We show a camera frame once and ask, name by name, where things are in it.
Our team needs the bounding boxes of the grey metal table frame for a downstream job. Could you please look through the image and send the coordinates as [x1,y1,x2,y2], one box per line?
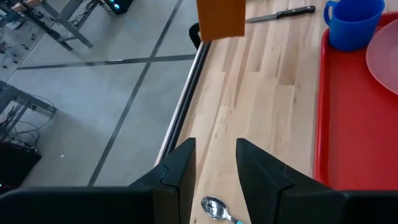
[0,0,103,52]

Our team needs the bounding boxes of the blue plastic cup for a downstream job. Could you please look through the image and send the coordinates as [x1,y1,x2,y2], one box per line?
[323,0,386,52]

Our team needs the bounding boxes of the dark desk frame with cables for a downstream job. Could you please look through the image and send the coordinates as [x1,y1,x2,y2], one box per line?
[0,80,57,141]

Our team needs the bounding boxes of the teal-handled spoon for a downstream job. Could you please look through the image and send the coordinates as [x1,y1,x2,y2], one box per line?
[200,195,245,224]

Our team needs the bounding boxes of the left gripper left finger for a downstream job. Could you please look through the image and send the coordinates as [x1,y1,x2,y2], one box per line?
[129,138,198,224]

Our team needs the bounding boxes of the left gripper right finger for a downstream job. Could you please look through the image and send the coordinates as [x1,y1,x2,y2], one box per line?
[235,138,334,224]

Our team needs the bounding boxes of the black frame handle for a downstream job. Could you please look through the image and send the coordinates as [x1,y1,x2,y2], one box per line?
[188,22,203,50]

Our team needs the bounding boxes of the black-handled knife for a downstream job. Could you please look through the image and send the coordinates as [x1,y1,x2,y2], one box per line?
[245,5,317,24]

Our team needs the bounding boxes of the orange cloth napkin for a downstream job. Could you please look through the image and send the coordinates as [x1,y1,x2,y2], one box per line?
[195,0,246,43]

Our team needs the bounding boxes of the black box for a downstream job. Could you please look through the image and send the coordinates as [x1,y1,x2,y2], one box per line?
[0,141,42,195]

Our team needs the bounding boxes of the pink plastic plate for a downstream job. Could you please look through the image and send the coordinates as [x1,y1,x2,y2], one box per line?
[365,18,398,96]

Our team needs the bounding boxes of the black computer tower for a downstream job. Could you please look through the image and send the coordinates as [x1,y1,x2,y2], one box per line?
[104,0,134,16]

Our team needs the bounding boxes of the red plastic tray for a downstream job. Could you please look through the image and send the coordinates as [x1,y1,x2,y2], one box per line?
[314,11,398,191]

